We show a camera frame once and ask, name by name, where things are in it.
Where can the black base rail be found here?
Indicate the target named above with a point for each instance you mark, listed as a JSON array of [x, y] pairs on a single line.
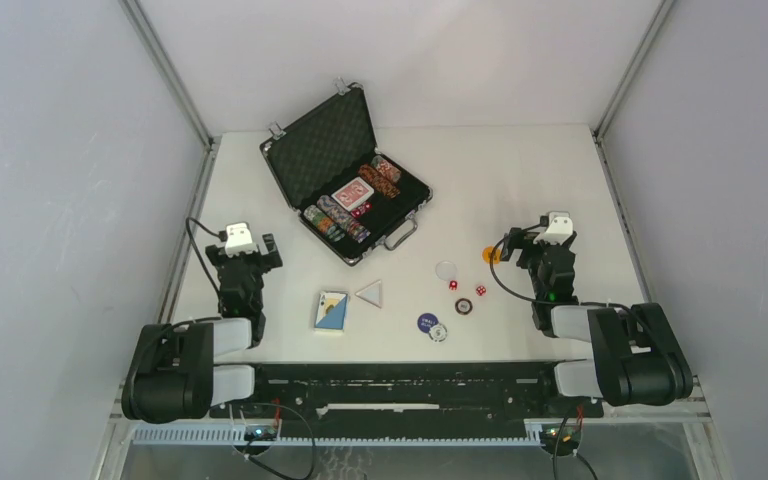
[[402, 401]]

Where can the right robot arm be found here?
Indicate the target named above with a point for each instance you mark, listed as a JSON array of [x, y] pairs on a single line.
[[636, 358]]

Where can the red green chip stack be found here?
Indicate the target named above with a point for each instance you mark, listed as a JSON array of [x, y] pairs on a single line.
[[386, 169]]

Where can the brown orange chip stack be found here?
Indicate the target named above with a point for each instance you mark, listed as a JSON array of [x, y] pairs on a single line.
[[377, 181]]

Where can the white grey poker chip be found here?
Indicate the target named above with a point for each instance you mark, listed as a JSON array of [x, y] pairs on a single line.
[[438, 333]]

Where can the clear round dealer button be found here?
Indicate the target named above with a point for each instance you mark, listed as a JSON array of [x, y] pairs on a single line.
[[446, 271]]

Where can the blue small blind button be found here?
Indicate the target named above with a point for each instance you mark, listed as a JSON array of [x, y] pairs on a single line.
[[426, 321]]

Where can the red playing card deck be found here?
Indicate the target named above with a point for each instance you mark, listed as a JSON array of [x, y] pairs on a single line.
[[353, 194]]

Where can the blue grey chip stack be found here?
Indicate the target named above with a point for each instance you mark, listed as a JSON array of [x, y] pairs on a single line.
[[343, 218]]

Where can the black aluminium poker case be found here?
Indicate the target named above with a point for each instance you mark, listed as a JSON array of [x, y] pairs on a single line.
[[322, 150]]

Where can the blue white card box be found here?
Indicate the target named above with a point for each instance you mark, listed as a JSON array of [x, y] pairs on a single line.
[[331, 311]]

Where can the orange big blind button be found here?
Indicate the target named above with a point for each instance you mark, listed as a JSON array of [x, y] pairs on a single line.
[[492, 255]]

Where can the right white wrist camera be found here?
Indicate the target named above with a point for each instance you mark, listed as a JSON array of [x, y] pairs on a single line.
[[558, 228]]

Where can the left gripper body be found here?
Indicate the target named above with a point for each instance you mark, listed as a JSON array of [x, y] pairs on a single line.
[[255, 263]]

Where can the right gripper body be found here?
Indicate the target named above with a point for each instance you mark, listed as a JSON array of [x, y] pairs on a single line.
[[531, 257]]

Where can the brown poker chip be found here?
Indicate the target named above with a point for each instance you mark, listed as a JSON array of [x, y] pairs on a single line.
[[464, 306]]

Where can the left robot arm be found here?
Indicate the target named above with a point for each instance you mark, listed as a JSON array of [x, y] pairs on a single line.
[[174, 373]]

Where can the red dice in case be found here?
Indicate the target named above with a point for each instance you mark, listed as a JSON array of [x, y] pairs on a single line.
[[361, 210]]

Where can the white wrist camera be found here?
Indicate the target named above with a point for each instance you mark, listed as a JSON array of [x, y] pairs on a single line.
[[558, 228], [239, 240]]

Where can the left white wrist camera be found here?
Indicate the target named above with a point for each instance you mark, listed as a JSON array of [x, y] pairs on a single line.
[[239, 240]]

